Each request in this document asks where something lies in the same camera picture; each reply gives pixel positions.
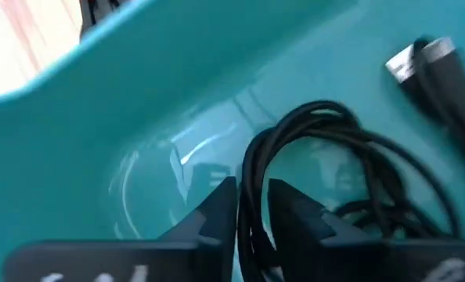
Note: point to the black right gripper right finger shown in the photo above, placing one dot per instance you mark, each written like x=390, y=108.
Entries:
x=314, y=250

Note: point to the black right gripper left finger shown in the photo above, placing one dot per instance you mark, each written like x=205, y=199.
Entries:
x=201, y=250

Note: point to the teal plastic bin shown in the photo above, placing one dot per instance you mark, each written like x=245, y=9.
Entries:
x=99, y=137

